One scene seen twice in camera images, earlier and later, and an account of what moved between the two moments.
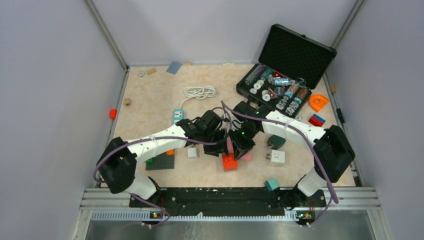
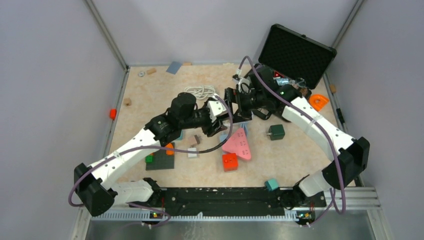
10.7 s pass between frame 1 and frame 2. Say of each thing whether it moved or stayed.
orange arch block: stayed
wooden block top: stayed
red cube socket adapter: stayed
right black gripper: moved
